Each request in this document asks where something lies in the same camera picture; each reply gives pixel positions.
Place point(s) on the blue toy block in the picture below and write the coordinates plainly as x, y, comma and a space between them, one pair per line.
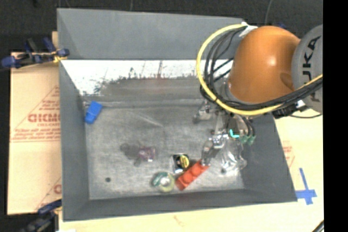
93, 112

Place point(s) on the grey and purple toy animal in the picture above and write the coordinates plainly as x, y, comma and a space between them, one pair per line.
138, 152

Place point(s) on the black and yellow tape measure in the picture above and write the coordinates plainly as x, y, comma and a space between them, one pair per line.
180, 162

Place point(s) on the red toy brick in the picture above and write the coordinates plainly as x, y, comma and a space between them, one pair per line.
190, 176

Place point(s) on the grey metal bin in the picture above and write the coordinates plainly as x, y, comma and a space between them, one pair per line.
122, 35

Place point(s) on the brown cardboard board red print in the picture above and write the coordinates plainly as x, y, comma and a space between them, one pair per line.
32, 100

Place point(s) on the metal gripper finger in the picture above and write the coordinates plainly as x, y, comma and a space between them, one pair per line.
201, 113
210, 153

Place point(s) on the clear glass thing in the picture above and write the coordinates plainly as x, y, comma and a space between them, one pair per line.
231, 160

